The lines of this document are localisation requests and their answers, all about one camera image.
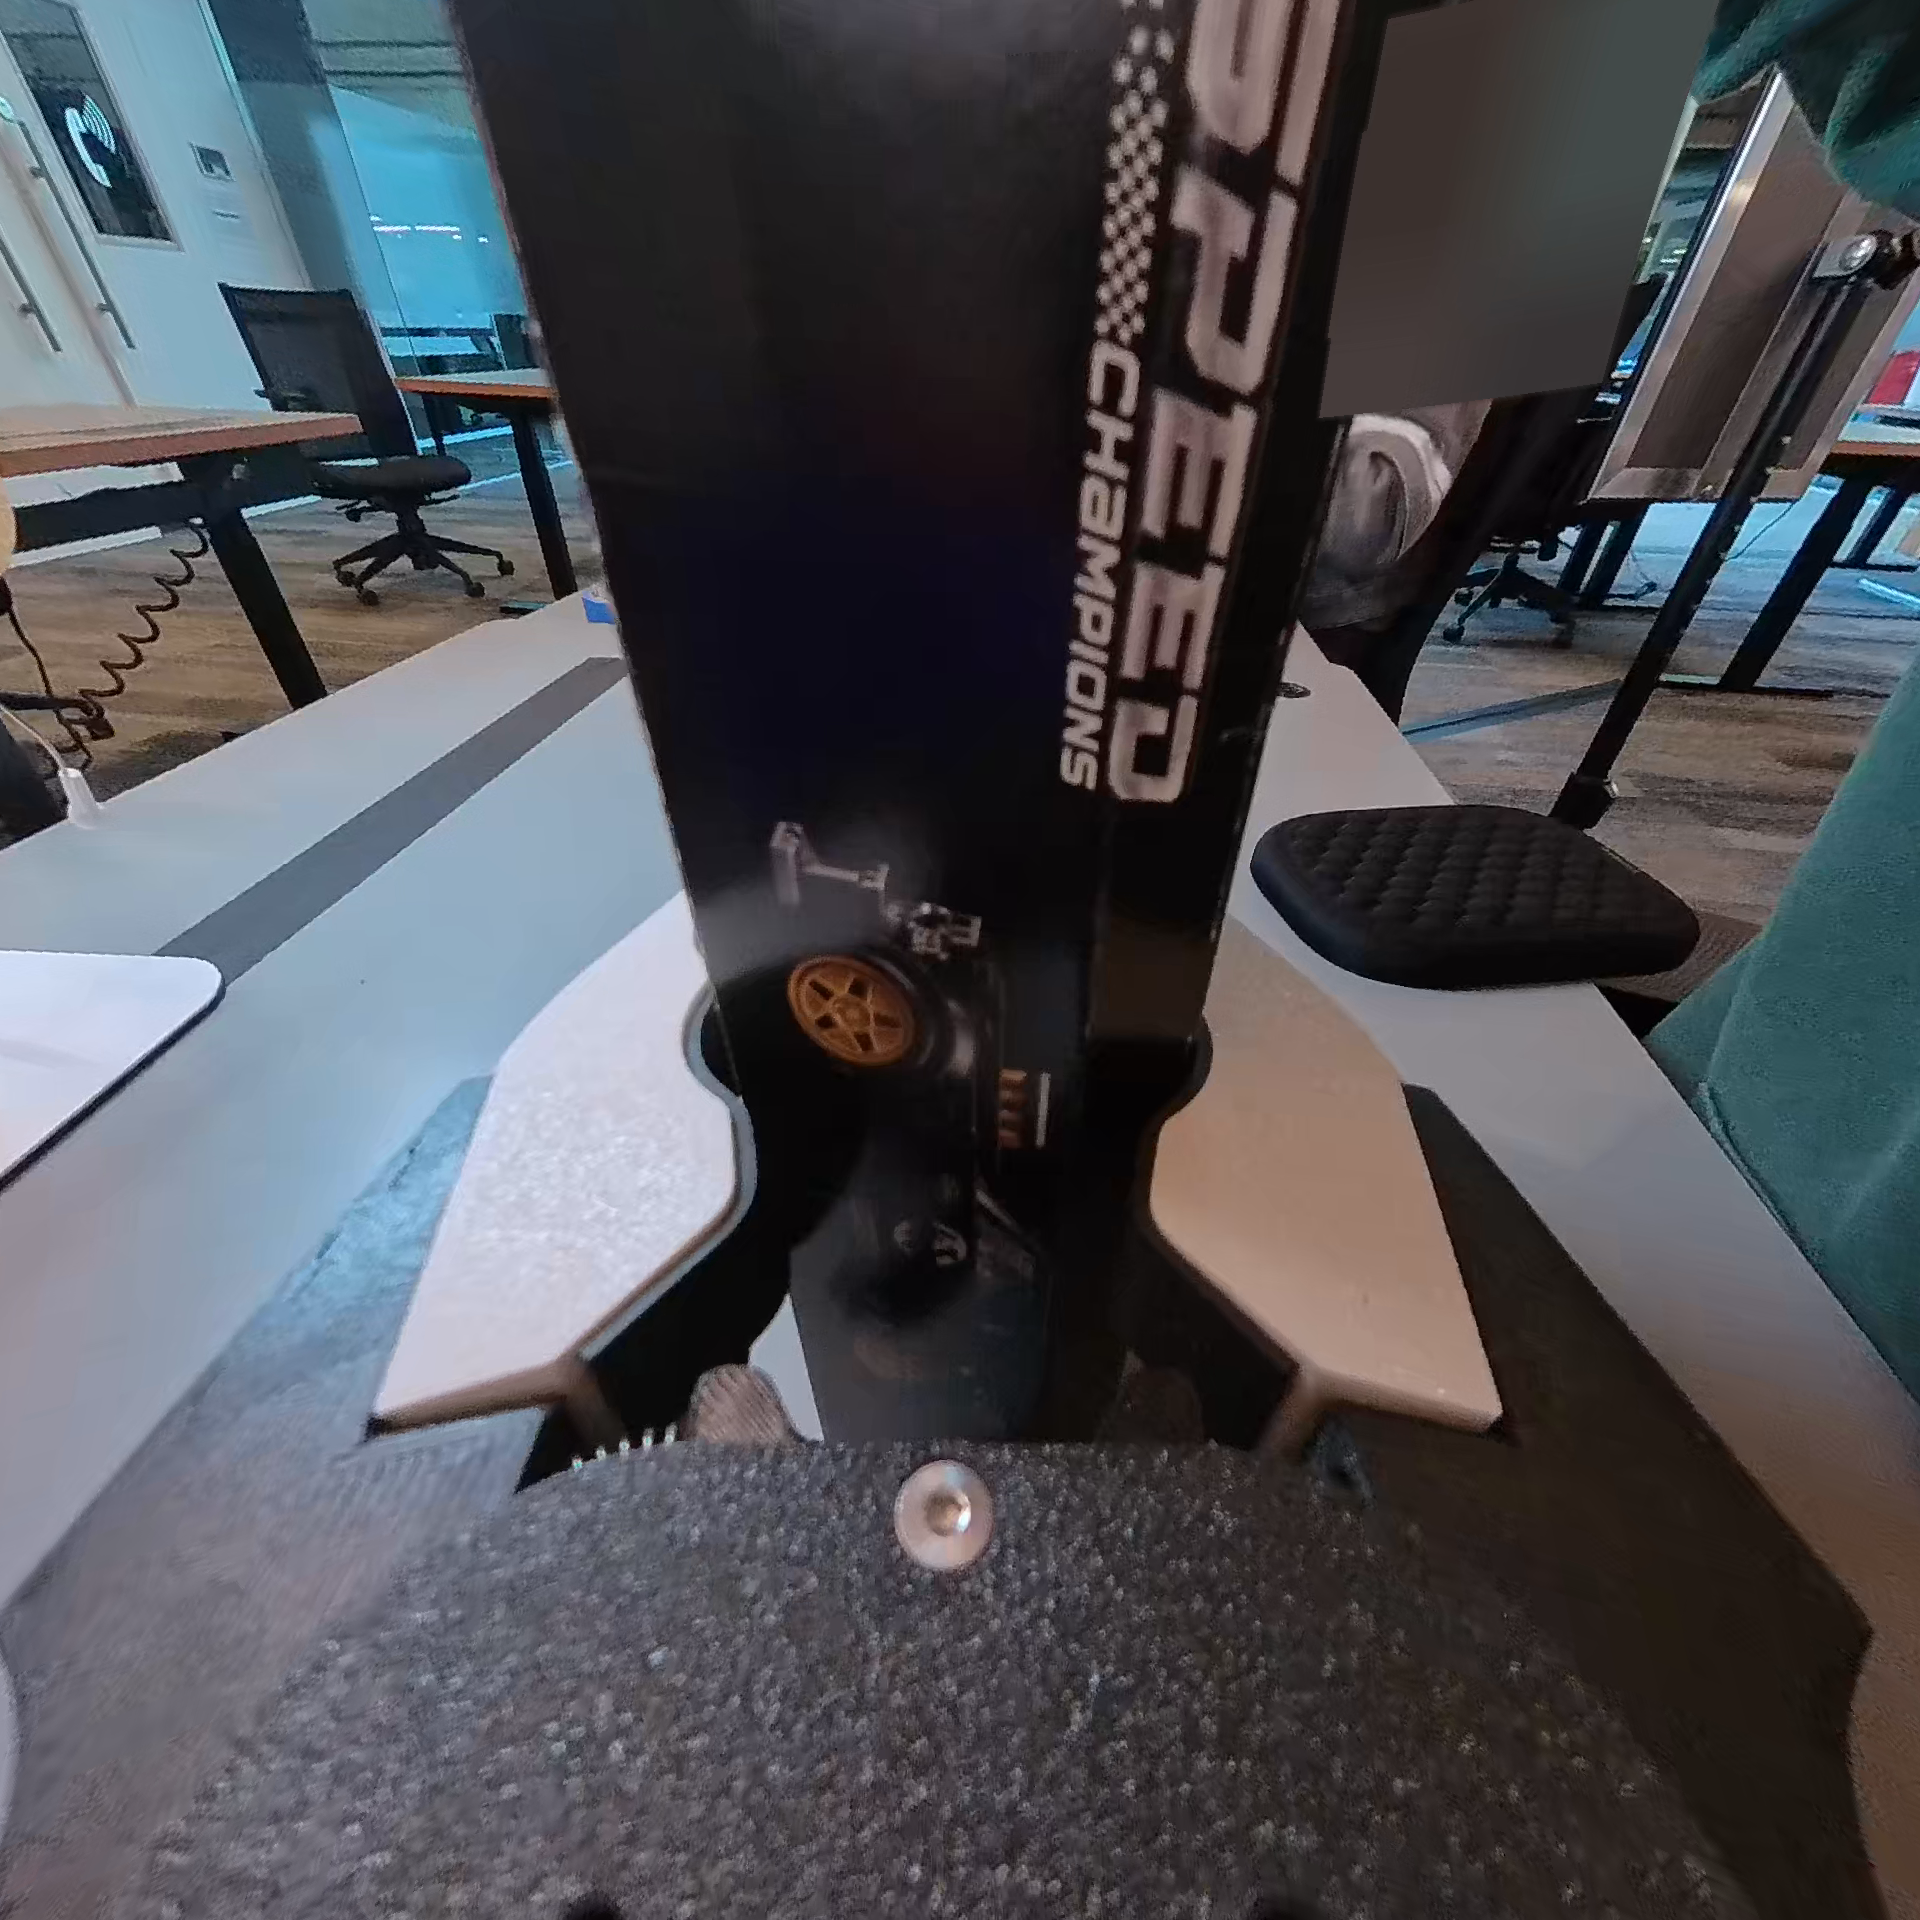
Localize wooden desk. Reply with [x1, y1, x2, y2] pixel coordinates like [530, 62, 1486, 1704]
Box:
[0, 403, 367, 710]
[1716, 425, 1920, 696]
[393, 366, 580, 601]

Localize silver framed display panel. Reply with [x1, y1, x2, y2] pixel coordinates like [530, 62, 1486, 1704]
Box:
[1587, 65, 1920, 507]

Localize black cardboard toy box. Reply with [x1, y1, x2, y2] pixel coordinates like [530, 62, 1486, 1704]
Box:
[447, 0, 1360, 1446]

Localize black coiled cable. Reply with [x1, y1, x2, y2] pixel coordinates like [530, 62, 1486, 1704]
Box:
[0, 516, 216, 820]

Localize black chair armrest pad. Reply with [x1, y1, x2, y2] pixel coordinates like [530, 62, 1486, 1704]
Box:
[1249, 803, 1704, 993]

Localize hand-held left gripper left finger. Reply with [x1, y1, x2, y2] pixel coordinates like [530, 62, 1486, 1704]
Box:
[367, 899, 792, 1492]

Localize black tape strip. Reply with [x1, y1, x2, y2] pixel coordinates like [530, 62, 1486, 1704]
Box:
[156, 653, 632, 988]

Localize person's right forearm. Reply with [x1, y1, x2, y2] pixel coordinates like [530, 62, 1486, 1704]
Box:
[1693, 0, 1920, 228]

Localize black office chair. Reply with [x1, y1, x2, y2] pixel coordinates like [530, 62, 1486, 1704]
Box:
[219, 282, 516, 605]
[1442, 391, 1615, 650]

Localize white tablet stand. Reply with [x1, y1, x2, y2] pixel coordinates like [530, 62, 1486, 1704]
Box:
[0, 947, 229, 1190]

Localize black tripod stand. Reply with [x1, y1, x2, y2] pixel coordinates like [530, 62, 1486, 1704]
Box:
[1548, 223, 1920, 830]

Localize white door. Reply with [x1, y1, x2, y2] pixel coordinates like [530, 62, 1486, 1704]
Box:
[0, 0, 190, 409]

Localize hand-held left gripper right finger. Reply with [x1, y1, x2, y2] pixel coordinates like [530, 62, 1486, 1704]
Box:
[1116, 917, 1507, 1457]

